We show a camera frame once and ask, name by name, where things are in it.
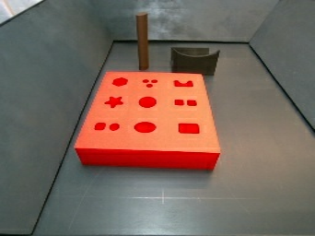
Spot brown oval peg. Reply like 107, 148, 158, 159
135, 12, 150, 70

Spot red shape sorting board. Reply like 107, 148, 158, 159
75, 72, 220, 170

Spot dark grey curved holder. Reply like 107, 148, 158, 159
171, 47, 220, 76

